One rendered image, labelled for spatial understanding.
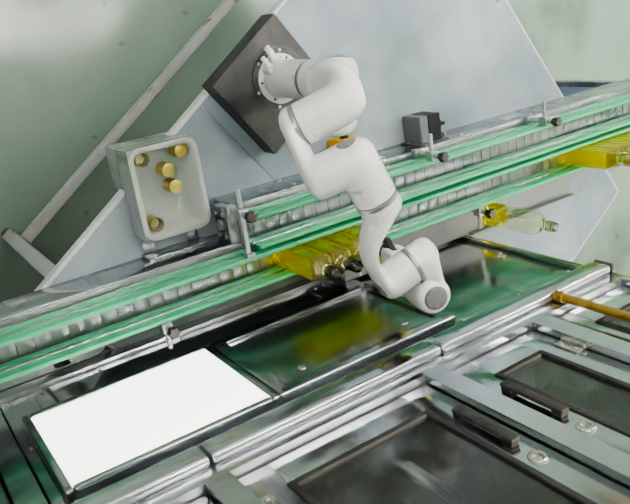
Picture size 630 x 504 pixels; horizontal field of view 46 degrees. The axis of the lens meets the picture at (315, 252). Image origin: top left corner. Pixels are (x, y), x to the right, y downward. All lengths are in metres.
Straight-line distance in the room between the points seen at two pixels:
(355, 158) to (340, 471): 0.55
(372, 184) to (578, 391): 0.56
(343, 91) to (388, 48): 0.85
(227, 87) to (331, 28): 0.39
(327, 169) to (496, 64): 1.27
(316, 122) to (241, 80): 0.53
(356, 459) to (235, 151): 0.93
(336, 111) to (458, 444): 0.64
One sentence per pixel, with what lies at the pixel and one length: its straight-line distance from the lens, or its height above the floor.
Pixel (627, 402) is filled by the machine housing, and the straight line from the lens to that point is 1.49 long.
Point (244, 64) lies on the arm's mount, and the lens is 1.89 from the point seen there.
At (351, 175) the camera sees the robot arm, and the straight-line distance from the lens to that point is 1.34.
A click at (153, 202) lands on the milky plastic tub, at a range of 1.85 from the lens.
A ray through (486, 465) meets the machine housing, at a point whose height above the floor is 1.71.
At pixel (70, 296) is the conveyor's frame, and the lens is 1.72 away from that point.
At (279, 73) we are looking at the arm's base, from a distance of 1.84.
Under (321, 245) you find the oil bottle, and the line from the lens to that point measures 1.82.
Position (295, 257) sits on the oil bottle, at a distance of 1.79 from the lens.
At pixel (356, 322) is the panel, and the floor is 1.16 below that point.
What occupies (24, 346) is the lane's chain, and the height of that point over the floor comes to 0.88.
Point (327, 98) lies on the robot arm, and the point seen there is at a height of 1.34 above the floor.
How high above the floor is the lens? 2.48
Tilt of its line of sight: 55 degrees down
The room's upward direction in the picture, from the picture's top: 110 degrees clockwise
